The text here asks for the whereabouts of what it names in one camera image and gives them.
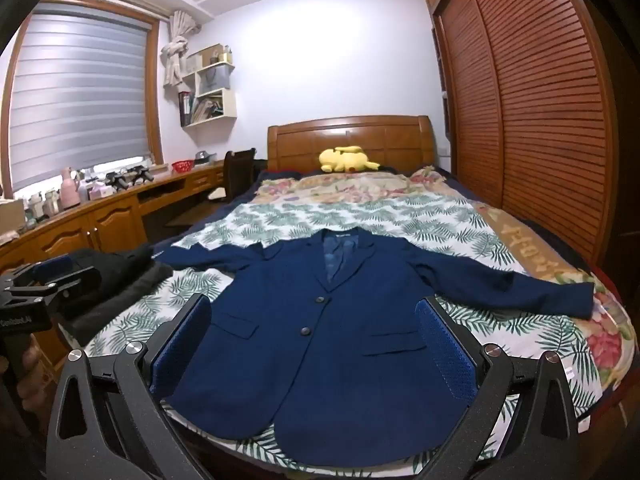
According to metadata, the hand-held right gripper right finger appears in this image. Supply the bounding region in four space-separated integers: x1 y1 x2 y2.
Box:
415 296 593 480

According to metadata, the tied beige curtain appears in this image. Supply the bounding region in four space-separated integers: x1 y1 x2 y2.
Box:
161 10 201 88

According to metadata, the brown patterned blanket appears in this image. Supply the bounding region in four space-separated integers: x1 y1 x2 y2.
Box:
477 199 593 283

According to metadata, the navy blue blazer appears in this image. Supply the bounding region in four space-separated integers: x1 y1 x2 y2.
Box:
155 229 596 468

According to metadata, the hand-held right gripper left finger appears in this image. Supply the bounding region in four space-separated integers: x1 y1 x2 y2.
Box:
45 294 213 480

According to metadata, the wooden louvred wardrobe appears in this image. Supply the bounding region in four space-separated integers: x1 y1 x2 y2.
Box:
422 0 626 267

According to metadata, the folded black garment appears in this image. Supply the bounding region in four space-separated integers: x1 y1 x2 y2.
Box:
67 245 156 291

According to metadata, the yellow plush toy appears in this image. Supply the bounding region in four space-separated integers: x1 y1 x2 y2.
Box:
319 145 381 174

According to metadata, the grey window blind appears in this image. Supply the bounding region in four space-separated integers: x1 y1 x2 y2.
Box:
10 2 157 193

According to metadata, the folded grey garment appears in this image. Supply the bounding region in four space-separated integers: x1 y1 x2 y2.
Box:
59 262 174 347

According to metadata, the wooden window frame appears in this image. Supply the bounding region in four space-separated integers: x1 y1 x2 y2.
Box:
0 0 167 202

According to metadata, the cardboard box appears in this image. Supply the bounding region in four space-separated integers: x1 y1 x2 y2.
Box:
0 199 26 234

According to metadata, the dark brown chair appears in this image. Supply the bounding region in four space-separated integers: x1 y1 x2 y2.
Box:
207 147 258 204

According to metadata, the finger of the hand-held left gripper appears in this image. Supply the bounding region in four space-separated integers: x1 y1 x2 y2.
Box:
27 254 78 282
9 266 102 307

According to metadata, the wooden headboard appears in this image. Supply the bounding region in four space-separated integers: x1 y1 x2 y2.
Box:
267 115 436 177

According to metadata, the pink bottle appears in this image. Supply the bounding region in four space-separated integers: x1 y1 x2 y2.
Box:
60 167 81 209

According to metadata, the wooden desk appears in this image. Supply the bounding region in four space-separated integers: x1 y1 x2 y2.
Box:
0 160 226 361

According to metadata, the grey paper bag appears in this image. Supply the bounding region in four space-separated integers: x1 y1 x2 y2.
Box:
197 67 231 96

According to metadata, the person's left hand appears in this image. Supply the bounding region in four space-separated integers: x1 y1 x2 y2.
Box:
14 335 50 413

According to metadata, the bed with leaf-print cover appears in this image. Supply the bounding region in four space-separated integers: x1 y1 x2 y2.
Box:
252 165 637 411

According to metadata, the white wall shelf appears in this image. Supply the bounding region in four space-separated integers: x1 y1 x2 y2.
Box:
178 45 237 128

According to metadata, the leaf print bedsheet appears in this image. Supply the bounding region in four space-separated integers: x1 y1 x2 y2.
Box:
82 192 603 471

